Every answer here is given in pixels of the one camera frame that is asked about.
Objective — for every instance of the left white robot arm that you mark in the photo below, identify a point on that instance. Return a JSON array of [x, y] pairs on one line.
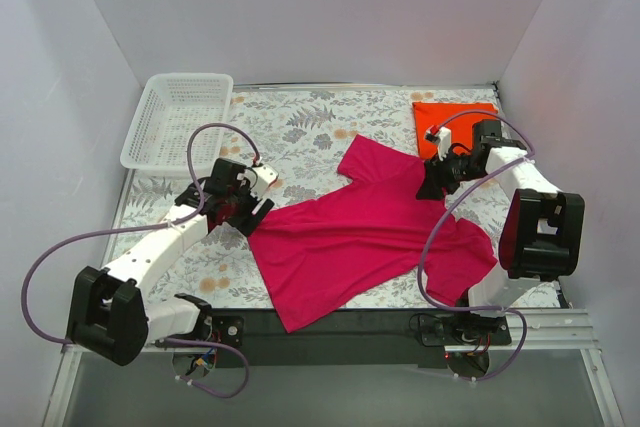
[[110, 312]]

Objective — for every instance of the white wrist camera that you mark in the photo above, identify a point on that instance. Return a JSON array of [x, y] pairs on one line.
[[261, 178], [440, 139]]

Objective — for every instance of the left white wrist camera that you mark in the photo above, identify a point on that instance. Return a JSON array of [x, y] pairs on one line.
[[261, 178]]

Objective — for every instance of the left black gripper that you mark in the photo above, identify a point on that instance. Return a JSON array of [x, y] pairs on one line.
[[248, 214]]

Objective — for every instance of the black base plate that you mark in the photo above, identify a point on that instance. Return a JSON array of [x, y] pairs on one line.
[[349, 337]]

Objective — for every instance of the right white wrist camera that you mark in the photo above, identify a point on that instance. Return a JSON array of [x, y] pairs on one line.
[[440, 139]]

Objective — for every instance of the pink t shirt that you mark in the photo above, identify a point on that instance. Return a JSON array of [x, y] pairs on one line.
[[317, 255]]

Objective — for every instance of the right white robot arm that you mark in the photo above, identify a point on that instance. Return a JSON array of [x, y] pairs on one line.
[[540, 240]]

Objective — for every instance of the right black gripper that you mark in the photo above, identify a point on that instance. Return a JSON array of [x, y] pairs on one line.
[[439, 175]]

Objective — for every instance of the white plastic basket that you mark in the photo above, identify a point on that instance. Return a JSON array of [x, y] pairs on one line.
[[172, 106]]

